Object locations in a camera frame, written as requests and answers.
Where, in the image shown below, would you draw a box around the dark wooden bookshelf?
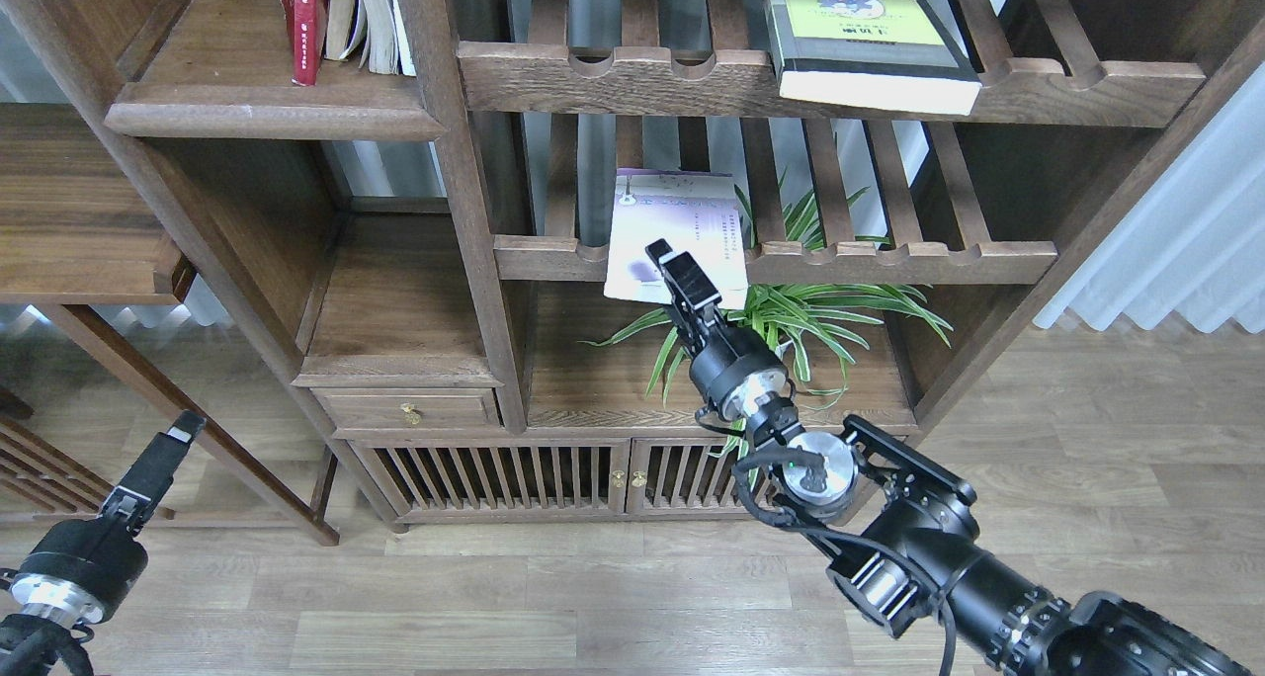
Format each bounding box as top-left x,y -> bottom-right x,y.
3,0 -> 1262,524

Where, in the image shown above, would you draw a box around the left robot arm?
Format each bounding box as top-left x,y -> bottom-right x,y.
1,411 -> 207,675

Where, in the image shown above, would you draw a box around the white curtain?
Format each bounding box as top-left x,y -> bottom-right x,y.
1034,70 -> 1264,334

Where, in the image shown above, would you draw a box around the red book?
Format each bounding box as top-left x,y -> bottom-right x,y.
280,0 -> 328,87

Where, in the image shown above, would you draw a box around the yellow and grey thick book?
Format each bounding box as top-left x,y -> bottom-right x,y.
764,0 -> 983,115

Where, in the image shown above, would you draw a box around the upright white books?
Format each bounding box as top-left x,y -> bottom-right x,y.
361,0 -> 416,77

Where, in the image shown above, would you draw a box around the spider plant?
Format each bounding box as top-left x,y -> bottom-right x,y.
583,177 -> 954,460

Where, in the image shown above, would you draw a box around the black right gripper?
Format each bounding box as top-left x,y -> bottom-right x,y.
645,239 -> 788,422

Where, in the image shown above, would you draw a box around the upright beige book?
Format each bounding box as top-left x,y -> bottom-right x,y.
324,0 -> 363,59

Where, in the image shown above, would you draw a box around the brass drawer knob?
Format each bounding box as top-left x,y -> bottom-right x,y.
398,403 -> 423,427

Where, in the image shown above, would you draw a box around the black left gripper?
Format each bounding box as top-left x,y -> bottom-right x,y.
8,411 -> 207,627

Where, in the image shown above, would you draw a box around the pale lavender book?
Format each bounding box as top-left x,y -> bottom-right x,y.
603,168 -> 748,310

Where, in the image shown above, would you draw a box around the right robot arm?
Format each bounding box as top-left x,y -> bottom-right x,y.
646,239 -> 1246,675

